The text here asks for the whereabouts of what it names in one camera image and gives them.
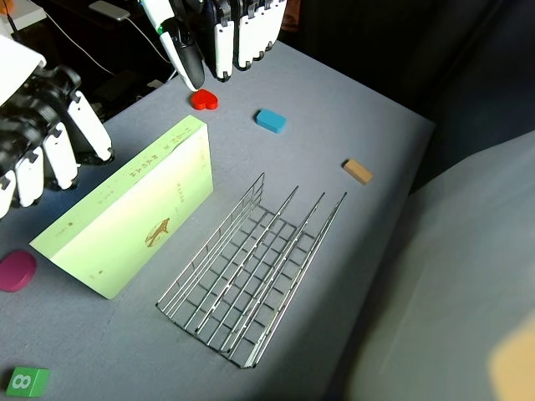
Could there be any grey fabric seat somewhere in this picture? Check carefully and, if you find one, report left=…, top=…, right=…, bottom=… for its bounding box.
left=329, top=129, right=535, bottom=401

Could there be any silver flat device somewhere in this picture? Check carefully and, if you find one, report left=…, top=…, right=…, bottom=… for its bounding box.
left=88, top=0, right=132, bottom=23

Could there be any blue rounded block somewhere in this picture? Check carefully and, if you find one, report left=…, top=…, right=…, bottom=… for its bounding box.
left=254, top=108, right=288, bottom=135

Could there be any light green book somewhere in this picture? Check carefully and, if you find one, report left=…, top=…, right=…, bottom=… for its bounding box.
left=28, top=114, right=215, bottom=301

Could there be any tan wooden block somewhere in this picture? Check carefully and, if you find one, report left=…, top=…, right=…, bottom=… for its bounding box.
left=342, top=158, right=375, bottom=186

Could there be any red heart block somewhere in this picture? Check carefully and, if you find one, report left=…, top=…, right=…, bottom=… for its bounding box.
left=190, top=88, right=219, bottom=112

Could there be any metal wire rack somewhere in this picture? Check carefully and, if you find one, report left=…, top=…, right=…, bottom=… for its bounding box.
left=155, top=171, right=349, bottom=370

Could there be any thin white cable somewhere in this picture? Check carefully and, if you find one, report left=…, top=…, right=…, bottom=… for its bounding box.
left=119, top=16, right=179, bottom=83

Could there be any grey table cloth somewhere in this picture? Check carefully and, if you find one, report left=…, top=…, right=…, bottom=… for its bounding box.
left=0, top=39, right=436, bottom=401

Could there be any magenta round block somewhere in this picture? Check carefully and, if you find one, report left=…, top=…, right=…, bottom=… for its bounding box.
left=0, top=249, right=38, bottom=293

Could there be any white desk surface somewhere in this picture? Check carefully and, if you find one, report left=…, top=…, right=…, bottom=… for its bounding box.
left=0, top=0, right=48, bottom=31

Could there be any green number eight block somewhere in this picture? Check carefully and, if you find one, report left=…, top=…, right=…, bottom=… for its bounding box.
left=4, top=366, right=52, bottom=398

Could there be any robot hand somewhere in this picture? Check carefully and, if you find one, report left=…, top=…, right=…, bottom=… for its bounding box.
left=0, top=33, right=115, bottom=221
left=140, top=0, right=289, bottom=92

